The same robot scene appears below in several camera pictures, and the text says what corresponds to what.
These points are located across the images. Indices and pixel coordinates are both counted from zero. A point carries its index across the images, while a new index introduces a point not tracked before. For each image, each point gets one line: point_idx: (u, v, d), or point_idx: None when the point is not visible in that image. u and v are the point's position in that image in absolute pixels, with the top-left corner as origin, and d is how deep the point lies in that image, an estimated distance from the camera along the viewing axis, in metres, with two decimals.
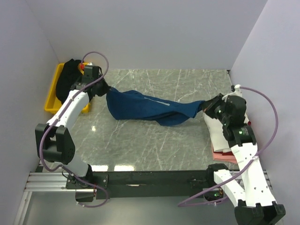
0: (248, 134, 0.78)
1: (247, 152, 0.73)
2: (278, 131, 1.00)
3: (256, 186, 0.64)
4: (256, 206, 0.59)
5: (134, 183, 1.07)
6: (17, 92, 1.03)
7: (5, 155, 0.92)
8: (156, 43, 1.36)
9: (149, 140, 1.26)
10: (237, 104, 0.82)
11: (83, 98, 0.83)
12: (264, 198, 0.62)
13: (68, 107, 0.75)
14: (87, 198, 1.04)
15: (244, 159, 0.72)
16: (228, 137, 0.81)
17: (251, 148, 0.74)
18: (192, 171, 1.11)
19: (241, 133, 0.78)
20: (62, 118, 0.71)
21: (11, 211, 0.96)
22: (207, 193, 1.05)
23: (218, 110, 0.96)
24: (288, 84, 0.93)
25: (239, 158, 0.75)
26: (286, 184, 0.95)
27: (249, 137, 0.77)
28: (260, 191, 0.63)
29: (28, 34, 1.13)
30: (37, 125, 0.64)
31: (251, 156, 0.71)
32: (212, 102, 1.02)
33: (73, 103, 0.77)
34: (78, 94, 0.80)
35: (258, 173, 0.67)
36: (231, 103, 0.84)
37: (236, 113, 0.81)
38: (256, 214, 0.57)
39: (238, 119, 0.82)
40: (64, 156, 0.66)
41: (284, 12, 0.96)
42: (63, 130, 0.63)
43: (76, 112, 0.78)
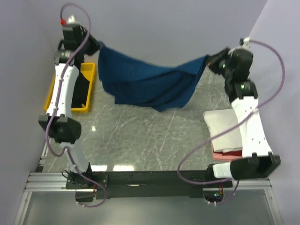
0: (251, 90, 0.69)
1: (246, 105, 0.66)
2: (279, 131, 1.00)
3: (253, 137, 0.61)
4: (251, 157, 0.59)
5: (134, 183, 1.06)
6: (17, 93, 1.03)
7: (5, 155, 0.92)
8: (156, 43, 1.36)
9: (149, 140, 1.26)
10: (243, 56, 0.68)
11: (73, 71, 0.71)
12: (260, 148, 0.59)
13: (61, 90, 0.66)
14: (87, 198, 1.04)
15: (244, 112, 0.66)
16: (230, 92, 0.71)
17: (251, 102, 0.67)
18: (192, 172, 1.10)
19: (243, 88, 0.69)
20: (59, 105, 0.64)
21: (11, 211, 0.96)
22: (207, 193, 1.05)
23: (222, 65, 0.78)
24: (288, 84, 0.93)
25: (238, 113, 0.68)
26: (287, 184, 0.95)
27: (251, 93, 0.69)
28: (258, 141, 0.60)
29: (28, 35, 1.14)
30: (39, 119, 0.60)
31: (251, 108, 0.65)
32: (218, 55, 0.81)
33: (64, 83, 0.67)
34: (67, 71, 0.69)
35: (258, 125, 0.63)
36: (237, 56, 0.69)
37: (242, 67, 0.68)
38: (251, 162, 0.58)
39: (241, 73, 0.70)
40: (73, 135, 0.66)
41: (288, 12, 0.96)
42: (65, 117, 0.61)
43: (70, 91, 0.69)
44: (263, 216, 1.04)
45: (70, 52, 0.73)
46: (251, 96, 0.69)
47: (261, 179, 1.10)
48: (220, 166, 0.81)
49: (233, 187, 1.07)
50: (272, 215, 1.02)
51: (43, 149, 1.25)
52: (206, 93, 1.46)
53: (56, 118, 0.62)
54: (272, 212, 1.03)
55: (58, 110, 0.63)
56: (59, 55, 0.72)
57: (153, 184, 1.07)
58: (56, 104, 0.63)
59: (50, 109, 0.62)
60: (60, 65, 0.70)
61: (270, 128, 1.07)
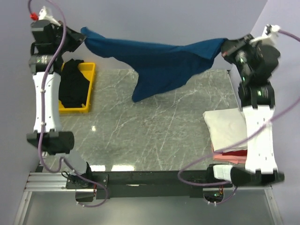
0: (266, 98, 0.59)
1: (259, 115, 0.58)
2: (278, 132, 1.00)
3: (260, 153, 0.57)
4: (254, 173, 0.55)
5: (134, 183, 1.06)
6: (17, 93, 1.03)
7: (5, 155, 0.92)
8: None
9: (149, 140, 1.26)
10: (269, 56, 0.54)
11: (55, 79, 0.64)
12: (266, 165, 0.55)
13: (45, 102, 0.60)
14: (87, 198, 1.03)
15: (256, 124, 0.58)
16: (243, 95, 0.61)
17: (265, 113, 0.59)
18: (192, 172, 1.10)
19: (259, 95, 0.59)
20: (47, 119, 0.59)
21: (11, 211, 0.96)
22: (207, 193, 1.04)
23: (240, 59, 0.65)
24: (287, 85, 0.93)
25: (249, 121, 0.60)
26: (286, 184, 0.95)
27: (266, 101, 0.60)
28: (264, 158, 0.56)
29: (28, 35, 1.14)
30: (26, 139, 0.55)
31: (264, 121, 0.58)
32: (237, 45, 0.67)
33: (48, 93, 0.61)
34: (48, 80, 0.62)
35: (266, 139, 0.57)
36: (260, 54, 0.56)
37: (264, 68, 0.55)
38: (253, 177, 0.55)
39: (262, 76, 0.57)
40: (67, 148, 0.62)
41: (282, 15, 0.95)
42: (58, 132, 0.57)
43: (55, 100, 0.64)
44: (263, 216, 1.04)
45: (47, 56, 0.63)
46: (266, 104, 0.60)
47: None
48: (220, 168, 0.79)
49: (232, 187, 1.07)
50: (272, 215, 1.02)
51: None
52: (206, 93, 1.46)
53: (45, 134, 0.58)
54: (272, 211, 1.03)
55: (47, 125, 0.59)
56: (34, 61, 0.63)
57: (153, 184, 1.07)
58: (43, 120, 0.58)
59: (37, 127, 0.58)
60: (38, 74, 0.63)
61: None
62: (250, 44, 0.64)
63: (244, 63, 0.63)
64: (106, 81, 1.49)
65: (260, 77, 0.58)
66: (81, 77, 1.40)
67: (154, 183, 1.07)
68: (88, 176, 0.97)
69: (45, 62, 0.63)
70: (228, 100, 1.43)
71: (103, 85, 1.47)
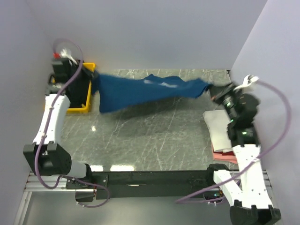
0: (252, 138, 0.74)
1: (248, 154, 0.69)
2: (279, 131, 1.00)
3: (253, 188, 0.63)
4: (251, 208, 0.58)
5: (134, 183, 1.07)
6: (17, 93, 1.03)
7: (4, 155, 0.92)
8: (156, 44, 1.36)
9: (149, 140, 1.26)
10: (248, 106, 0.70)
11: (64, 102, 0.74)
12: (260, 200, 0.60)
13: (50, 118, 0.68)
14: (87, 198, 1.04)
15: (244, 161, 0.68)
16: (231, 136, 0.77)
17: (252, 151, 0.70)
18: (192, 172, 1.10)
19: (244, 134, 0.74)
20: (48, 132, 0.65)
21: (11, 211, 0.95)
22: (206, 193, 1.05)
23: (227, 103, 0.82)
24: (288, 84, 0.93)
25: (239, 159, 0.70)
26: (286, 184, 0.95)
27: (252, 140, 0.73)
28: (258, 193, 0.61)
29: (28, 34, 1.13)
30: (25, 149, 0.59)
31: (252, 158, 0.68)
32: (223, 91, 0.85)
33: (55, 111, 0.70)
34: (58, 101, 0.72)
35: (256, 175, 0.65)
36: (243, 102, 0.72)
37: (246, 115, 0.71)
38: (250, 215, 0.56)
39: (245, 122, 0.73)
40: (63, 168, 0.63)
41: (284, 12, 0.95)
42: (55, 146, 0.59)
43: (60, 120, 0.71)
44: None
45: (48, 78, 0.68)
46: (253, 143, 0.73)
47: None
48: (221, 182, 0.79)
49: None
50: None
51: None
52: (206, 93, 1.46)
53: (43, 145, 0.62)
54: None
55: (47, 137, 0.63)
56: (50, 88, 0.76)
57: (153, 184, 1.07)
58: (44, 131, 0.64)
59: (38, 137, 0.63)
60: (50, 96, 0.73)
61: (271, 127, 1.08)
62: (234, 91, 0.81)
63: (231, 107, 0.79)
64: None
65: (244, 122, 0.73)
66: None
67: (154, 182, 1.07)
68: (88, 176, 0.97)
69: None
70: None
71: None
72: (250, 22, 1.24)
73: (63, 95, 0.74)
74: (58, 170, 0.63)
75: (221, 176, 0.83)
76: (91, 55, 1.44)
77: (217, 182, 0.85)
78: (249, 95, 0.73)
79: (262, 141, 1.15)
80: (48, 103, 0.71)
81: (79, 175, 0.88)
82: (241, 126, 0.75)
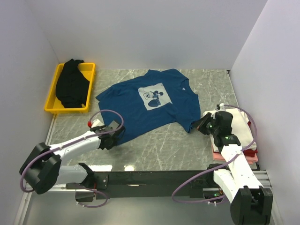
0: (234, 140, 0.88)
1: (233, 151, 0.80)
2: (279, 130, 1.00)
3: (243, 173, 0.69)
4: (244, 188, 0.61)
5: (134, 183, 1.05)
6: (16, 93, 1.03)
7: (4, 155, 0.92)
8: (157, 44, 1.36)
9: (149, 140, 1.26)
10: (224, 116, 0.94)
11: (93, 143, 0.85)
12: (251, 182, 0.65)
13: (77, 142, 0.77)
14: (87, 198, 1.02)
15: (231, 155, 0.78)
16: (217, 143, 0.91)
17: (236, 148, 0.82)
18: (192, 172, 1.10)
19: (227, 138, 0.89)
20: (64, 148, 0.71)
21: (11, 211, 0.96)
22: (207, 193, 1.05)
23: (209, 125, 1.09)
24: (288, 84, 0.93)
25: (226, 157, 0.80)
26: (286, 184, 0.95)
27: (234, 141, 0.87)
28: (247, 177, 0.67)
29: (28, 34, 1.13)
30: (40, 144, 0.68)
31: (236, 152, 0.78)
32: (203, 120, 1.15)
33: (83, 142, 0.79)
34: (92, 138, 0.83)
35: (242, 164, 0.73)
36: (220, 116, 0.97)
37: (224, 123, 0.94)
38: (243, 193, 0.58)
39: (225, 129, 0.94)
40: (39, 184, 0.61)
41: (284, 13, 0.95)
42: (56, 160, 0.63)
43: (80, 150, 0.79)
44: None
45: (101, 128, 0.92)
46: (235, 143, 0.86)
47: (261, 179, 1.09)
48: (221, 182, 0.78)
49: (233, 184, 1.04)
50: (272, 215, 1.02)
51: None
52: (206, 93, 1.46)
53: (51, 153, 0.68)
54: (272, 212, 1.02)
55: (59, 151, 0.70)
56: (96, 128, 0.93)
57: (153, 184, 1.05)
58: (63, 146, 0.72)
59: (55, 145, 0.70)
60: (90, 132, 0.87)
61: (270, 127, 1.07)
62: (211, 116, 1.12)
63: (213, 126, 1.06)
64: (106, 81, 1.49)
65: (225, 131, 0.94)
66: (81, 77, 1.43)
67: (154, 182, 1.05)
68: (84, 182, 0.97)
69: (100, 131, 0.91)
70: (228, 100, 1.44)
71: (103, 85, 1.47)
72: (250, 22, 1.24)
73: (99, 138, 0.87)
74: (34, 183, 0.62)
75: (221, 174, 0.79)
76: (91, 56, 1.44)
77: (218, 182, 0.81)
78: (224, 112, 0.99)
79: (262, 141, 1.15)
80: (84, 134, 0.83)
81: (75, 181, 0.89)
82: (224, 134, 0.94)
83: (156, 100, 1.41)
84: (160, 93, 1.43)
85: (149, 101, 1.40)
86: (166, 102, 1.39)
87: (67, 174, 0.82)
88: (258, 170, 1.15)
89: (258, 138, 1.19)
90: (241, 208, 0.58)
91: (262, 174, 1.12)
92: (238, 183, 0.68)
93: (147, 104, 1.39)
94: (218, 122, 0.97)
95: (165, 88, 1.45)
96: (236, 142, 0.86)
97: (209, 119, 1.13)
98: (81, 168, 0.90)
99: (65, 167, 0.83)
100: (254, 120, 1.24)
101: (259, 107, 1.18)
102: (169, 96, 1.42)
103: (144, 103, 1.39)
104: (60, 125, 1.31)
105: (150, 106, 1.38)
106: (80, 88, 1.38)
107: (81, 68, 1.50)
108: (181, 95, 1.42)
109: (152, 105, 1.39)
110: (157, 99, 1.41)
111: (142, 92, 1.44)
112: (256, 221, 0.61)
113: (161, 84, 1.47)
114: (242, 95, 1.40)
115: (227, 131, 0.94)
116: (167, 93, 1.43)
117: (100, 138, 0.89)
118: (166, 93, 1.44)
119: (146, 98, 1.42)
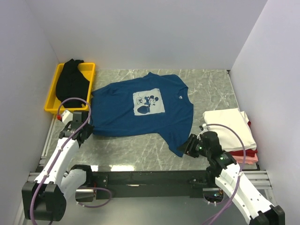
0: (230, 158, 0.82)
1: (233, 171, 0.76)
2: (279, 131, 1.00)
3: (251, 197, 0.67)
4: (260, 216, 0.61)
5: (134, 183, 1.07)
6: (16, 93, 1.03)
7: (4, 155, 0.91)
8: (157, 44, 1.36)
9: (149, 140, 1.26)
10: (212, 138, 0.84)
11: (73, 145, 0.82)
12: (262, 205, 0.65)
13: (57, 159, 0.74)
14: (87, 198, 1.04)
15: (233, 178, 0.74)
16: (215, 167, 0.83)
17: (235, 168, 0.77)
18: (191, 172, 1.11)
19: (222, 159, 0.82)
20: (51, 173, 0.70)
21: (11, 211, 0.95)
22: (206, 193, 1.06)
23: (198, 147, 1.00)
24: (288, 84, 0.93)
25: (229, 180, 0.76)
26: (286, 184, 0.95)
27: (230, 161, 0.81)
28: (257, 199, 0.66)
29: (28, 34, 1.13)
30: (25, 185, 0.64)
31: (237, 173, 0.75)
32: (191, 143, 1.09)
33: (63, 153, 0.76)
34: (67, 143, 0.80)
35: (247, 184, 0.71)
36: (206, 137, 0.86)
37: (214, 144, 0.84)
38: (261, 221, 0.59)
39: (217, 148, 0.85)
40: (55, 213, 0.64)
41: (284, 13, 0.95)
42: (53, 187, 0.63)
43: (65, 162, 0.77)
44: None
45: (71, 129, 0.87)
46: (232, 163, 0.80)
47: (261, 179, 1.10)
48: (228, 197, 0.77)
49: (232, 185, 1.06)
50: None
51: (43, 149, 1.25)
52: (206, 93, 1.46)
53: (43, 184, 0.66)
54: None
55: (48, 178, 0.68)
56: (64, 131, 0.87)
57: (153, 184, 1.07)
58: (48, 171, 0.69)
59: (40, 176, 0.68)
60: (63, 138, 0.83)
61: (270, 127, 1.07)
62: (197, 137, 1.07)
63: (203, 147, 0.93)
64: (106, 81, 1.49)
65: (217, 151, 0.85)
66: (81, 77, 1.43)
67: (154, 182, 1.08)
68: (87, 180, 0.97)
69: (71, 131, 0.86)
70: (228, 100, 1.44)
71: (103, 85, 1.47)
72: (250, 22, 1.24)
73: (73, 138, 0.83)
74: (49, 215, 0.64)
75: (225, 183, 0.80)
76: (91, 56, 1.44)
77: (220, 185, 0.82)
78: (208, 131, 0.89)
79: (262, 141, 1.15)
80: (58, 145, 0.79)
81: (81, 182, 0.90)
82: (217, 154, 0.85)
83: (147, 108, 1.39)
84: (155, 99, 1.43)
85: (140, 107, 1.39)
86: (161, 111, 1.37)
87: (71, 185, 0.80)
88: (258, 170, 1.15)
89: (258, 138, 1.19)
90: None
91: (262, 174, 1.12)
92: (249, 206, 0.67)
93: (137, 110, 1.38)
94: (207, 143, 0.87)
95: (161, 95, 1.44)
96: (232, 161, 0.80)
97: (196, 140, 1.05)
98: (78, 171, 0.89)
99: (63, 181, 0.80)
100: (254, 120, 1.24)
101: (259, 107, 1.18)
102: (163, 106, 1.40)
103: (133, 108, 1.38)
104: (60, 125, 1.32)
105: (139, 112, 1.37)
106: (80, 88, 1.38)
107: (81, 68, 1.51)
108: (176, 105, 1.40)
109: (141, 111, 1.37)
110: (148, 107, 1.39)
111: (136, 96, 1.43)
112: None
113: (157, 89, 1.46)
114: (242, 95, 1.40)
115: (218, 151, 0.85)
116: (161, 102, 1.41)
117: (75, 138, 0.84)
118: (161, 101, 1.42)
119: (138, 103, 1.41)
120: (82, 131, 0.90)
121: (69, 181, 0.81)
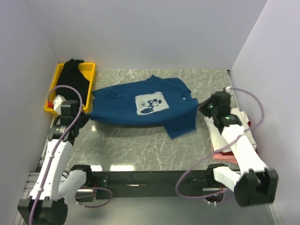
0: (234, 120, 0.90)
1: (235, 131, 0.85)
2: (279, 130, 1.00)
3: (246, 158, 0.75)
4: (250, 172, 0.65)
5: (134, 183, 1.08)
6: (16, 92, 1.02)
7: (4, 154, 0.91)
8: (157, 43, 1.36)
9: (149, 140, 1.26)
10: (223, 96, 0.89)
11: (64, 147, 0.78)
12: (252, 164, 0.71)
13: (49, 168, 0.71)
14: (87, 198, 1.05)
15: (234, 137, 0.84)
16: (218, 124, 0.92)
17: (237, 129, 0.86)
18: (192, 172, 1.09)
19: (227, 119, 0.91)
20: (45, 186, 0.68)
21: (11, 211, 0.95)
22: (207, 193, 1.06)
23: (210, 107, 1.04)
24: (289, 84, 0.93)
25: (229, 138, 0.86)
26: (286, 183, 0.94)
27: (235, 122, 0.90)
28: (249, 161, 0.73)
29: (27, 34, 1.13)
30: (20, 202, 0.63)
31: (239, 133, 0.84)
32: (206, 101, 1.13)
33: (54, 161, 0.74)
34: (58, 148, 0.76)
35: (244, 144, 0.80)
36: (217, 95, 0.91)
37: (223, 102, 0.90)
38: (249, 178, 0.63)
39: (224, 108, 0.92)
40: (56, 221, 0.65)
41: (284, 12, 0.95)
42: (50, 202, 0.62)
43: (60, 168, 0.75)
44: (262, 216, 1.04)
45: (64, 127, 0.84)
46: (236, 123, 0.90)
47: None
48: (222, 176, 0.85)
49: None
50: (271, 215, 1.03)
51: (43, 149, 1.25)
52: (206, 93, 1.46)
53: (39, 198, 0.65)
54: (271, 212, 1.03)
55: (42, 192, 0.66)
56: (54, 130, 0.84)
57: (153, 184, 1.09)
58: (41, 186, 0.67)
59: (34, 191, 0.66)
60: (53, 140, 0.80)
61: (270, 127, 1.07)
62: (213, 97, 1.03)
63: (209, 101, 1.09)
64: (106, 82, 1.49)
65: (224, 110, 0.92)
66: (81, 77, 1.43)
67: (154, 183, 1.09)
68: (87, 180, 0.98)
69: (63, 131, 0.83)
70: None
71: (103, 85, 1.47)
72: (250, 22, 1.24)
73: (63, 141, 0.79)
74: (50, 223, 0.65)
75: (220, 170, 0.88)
76: (91, 56, 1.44)
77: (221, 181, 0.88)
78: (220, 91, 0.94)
79: (262, 142, 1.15)
80: (49, 152, 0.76)
81: (81, 182, 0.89)
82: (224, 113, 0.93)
83: (151, 109, 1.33)
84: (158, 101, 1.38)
85: (143, 109, 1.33)
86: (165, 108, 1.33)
87: (69, 189, 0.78)
88: None
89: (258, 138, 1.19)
90: (247, 191, 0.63)
91: None
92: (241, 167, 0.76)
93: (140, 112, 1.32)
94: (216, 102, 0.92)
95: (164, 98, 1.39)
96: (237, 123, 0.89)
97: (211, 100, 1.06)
98: (78, 172, 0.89)
99: (62, 186, 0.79)
100: (254, 121, 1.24)
101: (259, 107, 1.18)
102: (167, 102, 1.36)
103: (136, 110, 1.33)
104: None
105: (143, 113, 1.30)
106: (79, 88, 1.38)
107: (81, 68, 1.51)
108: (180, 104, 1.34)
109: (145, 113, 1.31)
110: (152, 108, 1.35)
111: (138, 100, 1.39)
112: (262, 201, 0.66)
113: (159, 92, 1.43)
114: (242, 95, 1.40)
115: (226, 110, 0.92)
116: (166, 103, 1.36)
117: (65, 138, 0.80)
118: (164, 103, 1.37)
119: (141, 106, 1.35)
120: (73, 128, 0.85)
121: (68, 184, 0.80)
